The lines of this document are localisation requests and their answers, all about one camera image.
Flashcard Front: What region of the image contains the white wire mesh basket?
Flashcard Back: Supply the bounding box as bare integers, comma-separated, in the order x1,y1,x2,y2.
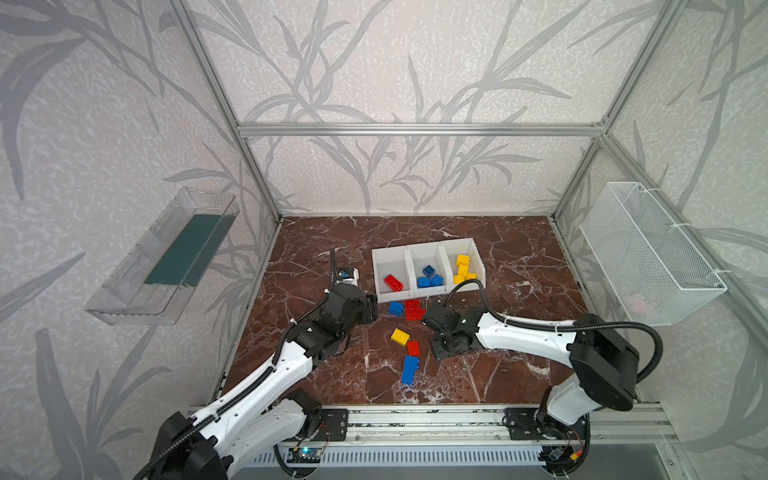
580,182,728,326

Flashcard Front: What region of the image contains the white left bin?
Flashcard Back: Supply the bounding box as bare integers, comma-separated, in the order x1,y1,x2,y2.
372,246,415,303

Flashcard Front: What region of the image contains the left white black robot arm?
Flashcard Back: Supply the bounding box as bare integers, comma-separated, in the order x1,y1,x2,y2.
136,283,378,479

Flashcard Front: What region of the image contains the left circuit board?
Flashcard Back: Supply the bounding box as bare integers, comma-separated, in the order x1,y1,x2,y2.
285,447,325,465

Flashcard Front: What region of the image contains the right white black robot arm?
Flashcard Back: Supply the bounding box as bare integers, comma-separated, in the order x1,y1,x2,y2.
422,303,664,439

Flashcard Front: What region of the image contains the white right bin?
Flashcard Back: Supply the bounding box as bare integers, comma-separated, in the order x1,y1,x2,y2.
441,238,486,291

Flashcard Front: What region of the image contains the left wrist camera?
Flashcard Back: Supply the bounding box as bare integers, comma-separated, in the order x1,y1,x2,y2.
336,267,359,286

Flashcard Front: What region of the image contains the pink object in basket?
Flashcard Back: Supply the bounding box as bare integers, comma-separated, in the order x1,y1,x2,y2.
623,294,653,316

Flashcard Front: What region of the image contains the red long studded brick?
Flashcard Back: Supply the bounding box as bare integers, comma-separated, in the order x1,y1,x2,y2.
405,308,426,322

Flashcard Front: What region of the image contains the white bin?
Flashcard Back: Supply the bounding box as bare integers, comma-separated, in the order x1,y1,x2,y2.
441,238,486,291
407,242,452,298
372,246,415,303

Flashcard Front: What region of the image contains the white middle bin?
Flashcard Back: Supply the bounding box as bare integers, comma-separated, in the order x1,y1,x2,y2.
407,242,452,298

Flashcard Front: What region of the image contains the clear acrylic wall shelf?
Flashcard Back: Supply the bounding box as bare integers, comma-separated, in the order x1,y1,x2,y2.
85,187,240,326

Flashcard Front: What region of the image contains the blue long brick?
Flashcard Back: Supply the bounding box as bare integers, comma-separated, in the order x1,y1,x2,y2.
401,355,420,385

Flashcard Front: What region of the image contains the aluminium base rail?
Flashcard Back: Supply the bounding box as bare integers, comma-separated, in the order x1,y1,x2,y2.
173,403,679,448

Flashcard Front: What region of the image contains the red small brick centre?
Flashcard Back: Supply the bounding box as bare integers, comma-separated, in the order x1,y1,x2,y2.
406,340,421,358

